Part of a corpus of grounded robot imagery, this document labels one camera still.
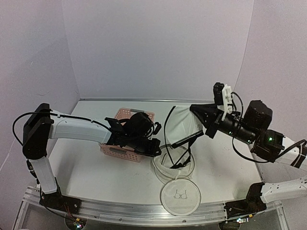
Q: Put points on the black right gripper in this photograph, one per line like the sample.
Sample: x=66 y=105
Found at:
x=212 y=120

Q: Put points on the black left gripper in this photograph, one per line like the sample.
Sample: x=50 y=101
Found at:
x=152 y=152

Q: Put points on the white mesh laundry bag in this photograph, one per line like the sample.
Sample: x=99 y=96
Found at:
x=174 y=168

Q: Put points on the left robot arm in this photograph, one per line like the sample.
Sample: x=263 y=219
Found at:
x=35 y=129

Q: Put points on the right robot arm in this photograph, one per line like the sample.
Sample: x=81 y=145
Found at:
x=269 y=145

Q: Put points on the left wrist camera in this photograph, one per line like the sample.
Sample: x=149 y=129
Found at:
x=157 y=128

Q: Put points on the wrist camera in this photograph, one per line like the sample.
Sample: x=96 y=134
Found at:
x=223 y=98
x=157 y=128

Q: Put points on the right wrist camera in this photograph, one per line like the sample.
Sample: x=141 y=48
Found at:
x=223 y=98

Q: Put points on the aluminium front table rail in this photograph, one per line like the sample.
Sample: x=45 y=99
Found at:
x=140 y=215

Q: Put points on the aluminium back table rail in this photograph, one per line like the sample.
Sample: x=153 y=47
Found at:
x=148 y=100

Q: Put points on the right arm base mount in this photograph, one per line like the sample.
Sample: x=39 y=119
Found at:
x=251 y=204

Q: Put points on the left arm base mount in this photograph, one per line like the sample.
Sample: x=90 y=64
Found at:
x=60 y=202

